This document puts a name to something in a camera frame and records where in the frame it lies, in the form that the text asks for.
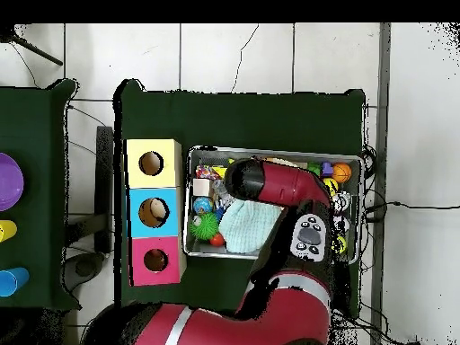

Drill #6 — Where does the blue globe ball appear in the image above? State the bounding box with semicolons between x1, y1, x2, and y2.
193;196;215;216

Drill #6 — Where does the dark green side table cloth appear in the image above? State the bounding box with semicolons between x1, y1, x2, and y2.
0;78;80;312

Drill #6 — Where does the mint green muslin cloth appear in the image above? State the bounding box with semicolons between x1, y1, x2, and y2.
218;199;283;255

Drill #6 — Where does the yellow cup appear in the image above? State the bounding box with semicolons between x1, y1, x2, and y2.
0;219;19;243

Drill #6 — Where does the black tripod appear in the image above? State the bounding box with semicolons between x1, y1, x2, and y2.
0;24;65;67

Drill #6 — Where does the clear mesh bin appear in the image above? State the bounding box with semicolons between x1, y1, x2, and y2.
183;146;364;266

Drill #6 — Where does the green spiky ball with eyes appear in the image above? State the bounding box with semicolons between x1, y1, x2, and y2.
190;211;223;242

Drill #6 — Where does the blue cup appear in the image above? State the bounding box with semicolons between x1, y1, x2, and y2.
0;267;31;298

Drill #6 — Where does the red ball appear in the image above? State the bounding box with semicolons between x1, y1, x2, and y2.
208;232;227;249

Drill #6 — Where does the purple plate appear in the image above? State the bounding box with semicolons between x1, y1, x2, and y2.
0;152;26;213

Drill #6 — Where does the dark green tablecloth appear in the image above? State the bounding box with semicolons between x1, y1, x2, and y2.
113;78;367;317

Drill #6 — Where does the plain wooden block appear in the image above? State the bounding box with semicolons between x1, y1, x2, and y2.
191;177;214;198

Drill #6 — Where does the wooden box with three holes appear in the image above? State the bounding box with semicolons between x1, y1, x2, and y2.
125;138;187;288

